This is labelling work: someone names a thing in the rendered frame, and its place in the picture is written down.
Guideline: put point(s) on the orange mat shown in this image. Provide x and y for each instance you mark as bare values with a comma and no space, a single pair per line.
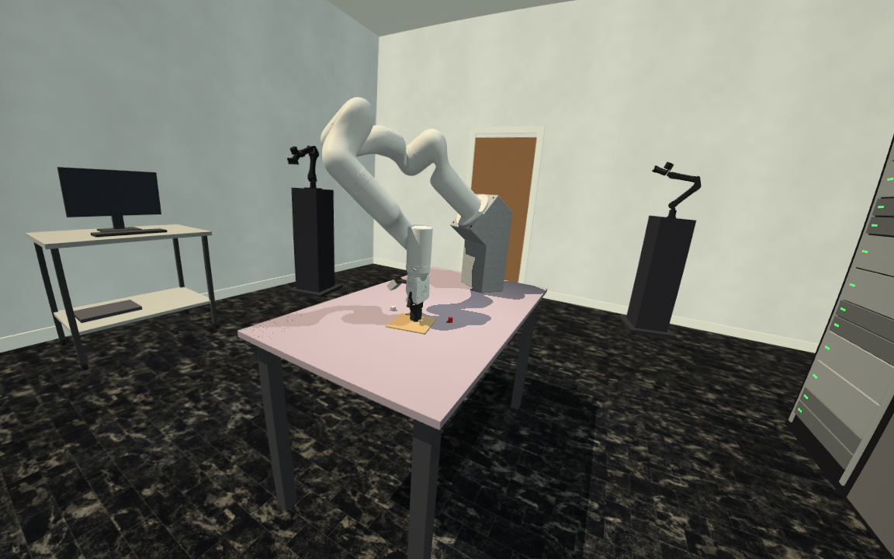
403,322

